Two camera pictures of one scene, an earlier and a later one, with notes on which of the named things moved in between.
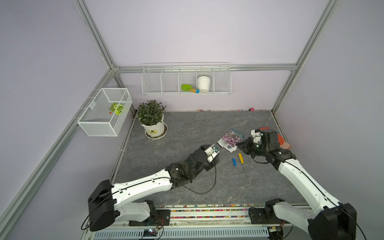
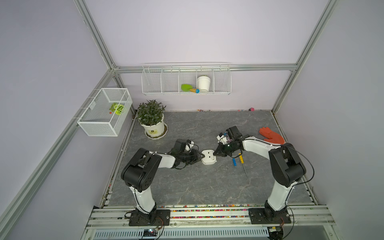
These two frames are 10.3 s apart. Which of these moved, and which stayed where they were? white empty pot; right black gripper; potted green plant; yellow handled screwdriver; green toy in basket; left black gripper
Moved: left black gripper; right black gripper
Stayed: yellow handled screwdriver; green toy in basket; white empty pot; potted green plant
